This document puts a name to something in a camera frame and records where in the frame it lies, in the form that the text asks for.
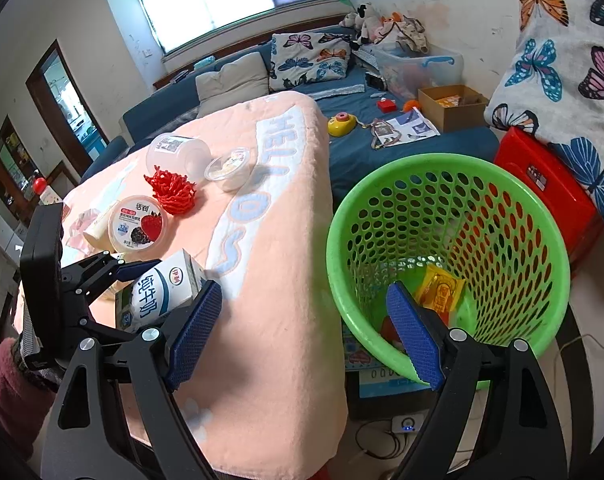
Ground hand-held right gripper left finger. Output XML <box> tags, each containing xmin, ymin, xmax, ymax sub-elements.
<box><xmin>41</xmin><ymin>280</ymin><xmax>223</xmax><ymax>480</ymax></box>

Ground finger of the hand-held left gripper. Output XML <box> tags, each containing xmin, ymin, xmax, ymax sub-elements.
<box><xmin>67</xmin><ymin>305</ymin><xmax>148</xmax><ymax>348</ymax></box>
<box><xmin>62</xmin><ymin>252</ymin><xmax>163</xmax><ymax>306</ymax></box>

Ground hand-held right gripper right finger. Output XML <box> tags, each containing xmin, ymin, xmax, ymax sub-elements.
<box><xmin>386</xmin><ymin>282</ymin><xmax>567</xmax><ymax>480</ymax></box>

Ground white and blue milk carton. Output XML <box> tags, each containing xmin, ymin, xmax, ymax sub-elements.
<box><xmin>114</xmin><ymin>249</ymin><xmax>207</xmax><ymax>333</ymax></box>

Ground green plastic basket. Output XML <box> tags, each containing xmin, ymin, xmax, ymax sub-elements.
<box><xmin>327</xmin><ymin>153</ymin><xmax>571</xmax><ymax>391</ymax></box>

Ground person's left forearm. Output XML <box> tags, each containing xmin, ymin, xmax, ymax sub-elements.
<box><xmin>0</xmin><ymin>339</ymin><xmax>59</xmax><ymax>457</ymax></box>

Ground red wrapper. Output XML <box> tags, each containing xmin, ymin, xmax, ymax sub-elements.
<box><xmin>380</xmin><ymin>317</ymin><xmax>407</xmax><ymax>348</ymax></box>

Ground berry label yogurt cup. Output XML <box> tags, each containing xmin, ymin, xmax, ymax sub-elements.
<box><xmin>108</xmin><ymin>195</ymin><xmax>170</xmax><ymax>253</ymax></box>

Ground yellow snack packet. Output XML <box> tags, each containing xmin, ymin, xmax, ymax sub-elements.
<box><xmin>414</xmin><ymin>265</ymin><xmax>466</xmax><ymax>313</ymax></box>

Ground small cream bottle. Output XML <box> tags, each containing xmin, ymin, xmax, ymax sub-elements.
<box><xmin>83</xmin><ymin>207</ymin><xmax>115</xmax><ymax>248</ymax></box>

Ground blue printed box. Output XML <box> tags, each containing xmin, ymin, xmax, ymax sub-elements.
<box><xmin>342</xmin><ymin>320</ymin><xmax>433</xmax><ymax>401</ymax></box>

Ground red cap bottle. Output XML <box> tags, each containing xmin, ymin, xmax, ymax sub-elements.
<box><xmin>33</xmin><ymin>176</ymin><xmax>63</xmax><ymax>206</ymax></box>

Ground red foam fruit net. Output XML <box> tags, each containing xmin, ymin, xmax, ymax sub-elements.
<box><xmin>143</xmin><ymin>167</ymin><xmax>199</xmax><ymax>216</ymax></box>

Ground white power adapter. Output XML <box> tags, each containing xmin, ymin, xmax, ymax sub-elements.
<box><xmin>392</xmin><ymin>414</ymin><xmax>425</xmax><ymax>433</ymax></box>

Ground dark wooden cabinet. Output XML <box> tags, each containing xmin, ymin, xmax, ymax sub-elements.
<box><xmin>0</xmin><ymin>115</ymin><xmax>48</xmax><ymax>221</ymax></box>

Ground clear plastic jar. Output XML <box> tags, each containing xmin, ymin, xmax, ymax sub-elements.
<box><xmin>146</xmin><ymin>132</ymin><xmax>213</xmax><ymax>181</ymax></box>

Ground small clear lidded cup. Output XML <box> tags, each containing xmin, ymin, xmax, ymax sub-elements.
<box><xmin>204</xmin><ymin>147</ymin><xmax>253</xmax><ymax>192</ymax></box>

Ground dark framed doorway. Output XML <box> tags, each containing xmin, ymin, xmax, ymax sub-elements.
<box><xmin>26</xmin><ymin>39</ymin><xmax>110</xmax><ymax>176</ymax></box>

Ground blue sofa bed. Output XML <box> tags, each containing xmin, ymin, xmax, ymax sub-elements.
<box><xmin>79</xmin><ymin>25</ymin><xmax>500</xmax><ymax>201</ymax></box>

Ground red plastic stool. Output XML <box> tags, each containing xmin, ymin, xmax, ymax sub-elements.
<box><xmin>494</xmin><ymin>126</ymin><xmax>604</xmax><ymax>271</ymax></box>

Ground blue and white paper sheet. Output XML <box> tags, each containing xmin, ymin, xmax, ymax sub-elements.
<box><xmin>384</xmin><ymin>107</ymin><xmax>441</xmax><ymax>143</ymax></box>

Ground beige pillow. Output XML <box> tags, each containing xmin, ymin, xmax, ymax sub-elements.
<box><xmin>195</xmin><ymin>52</ymin><xmax>270</xmax><ymax>106</ymax></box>

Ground yellow round toy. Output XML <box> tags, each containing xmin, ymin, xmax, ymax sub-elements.
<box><xmin>328</xmin><ymin>112</ymin><xmax>359</xmax><ymax>138</ymax></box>

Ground cardboard box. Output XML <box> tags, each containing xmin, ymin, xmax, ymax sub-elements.
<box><xmin>418</xmin><ymin>84</ymin><xmax>490</xmax><ymax>133</ymax></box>

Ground clear storage box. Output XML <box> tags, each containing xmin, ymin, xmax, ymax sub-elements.
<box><xmin>374</xmin><ymin>42</ymin><xmax>465</xmax><ymax>101</ymax></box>

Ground butterfly print pillow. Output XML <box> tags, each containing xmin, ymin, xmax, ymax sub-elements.
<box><xmin>269</xmin><ymin>31</ymin><xmax>355</xmax><ymax>93</ymax></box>

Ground grey keyboard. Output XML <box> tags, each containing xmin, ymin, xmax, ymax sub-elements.
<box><xmin>352</xmin><ymin>45</ymin><xmax>380</xmax><ymax>68</ymax></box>

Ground butterfly print quilt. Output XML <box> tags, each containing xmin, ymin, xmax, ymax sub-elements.
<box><xmin>484</xmin><ymin>0</ymin><xmax>604</xmax><ymax>246</ymax></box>

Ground pink plush toy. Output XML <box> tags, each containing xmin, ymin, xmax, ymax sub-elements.
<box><xmin>377</xmin><ymin>12</ymin><xmax>403</xmax><ymax>43</ymax></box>

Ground black and white plush cow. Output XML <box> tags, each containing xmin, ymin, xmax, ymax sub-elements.
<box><xmin>354</xmin><ymin>2</ymin><xmax>383</xmax><ymax>43</ymax></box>

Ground black floor cables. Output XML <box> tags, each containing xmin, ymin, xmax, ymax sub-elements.
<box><xmin>357</xmin><ymin>420</ymin><xmax>417</xmax><ymax>461</ymax></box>

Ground lanyard with card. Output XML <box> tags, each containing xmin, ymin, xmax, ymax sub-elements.
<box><xmin>367</xmin><ymin>119</ymin><xmax>403</xmax><ymax>151</ymax></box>

